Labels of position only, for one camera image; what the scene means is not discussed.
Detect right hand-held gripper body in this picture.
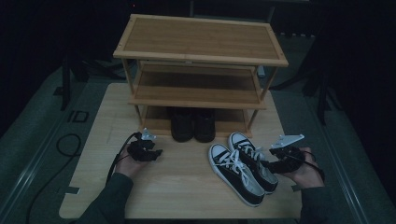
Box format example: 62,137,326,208
269,133,306,175

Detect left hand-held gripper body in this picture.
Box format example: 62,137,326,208
126,127,158,162

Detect person's left hand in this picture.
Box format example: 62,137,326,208
115,145,148,180

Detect wooden three-tier shoe rack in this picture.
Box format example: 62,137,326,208
112,13,290,138

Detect person's right hand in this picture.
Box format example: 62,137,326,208
282,147,325,189

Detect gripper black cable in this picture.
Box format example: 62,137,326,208
298,150,327,183
106,132,142,185

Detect black metal stand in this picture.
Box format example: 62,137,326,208
303,71,344,125
52,54,90,111

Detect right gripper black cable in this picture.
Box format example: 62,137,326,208
298,150,327,183

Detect black leather shoe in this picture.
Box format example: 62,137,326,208
194,106,217,144
170,106,196,144

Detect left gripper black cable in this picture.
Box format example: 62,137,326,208
106,132,142,185

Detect black canvas sneaker white laces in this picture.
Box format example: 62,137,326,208
207,143,266,208
228,132,279,196

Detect black floor cable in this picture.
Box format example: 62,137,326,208
26,133,82,224

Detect black tripod leg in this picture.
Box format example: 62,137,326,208
270,66,314,92

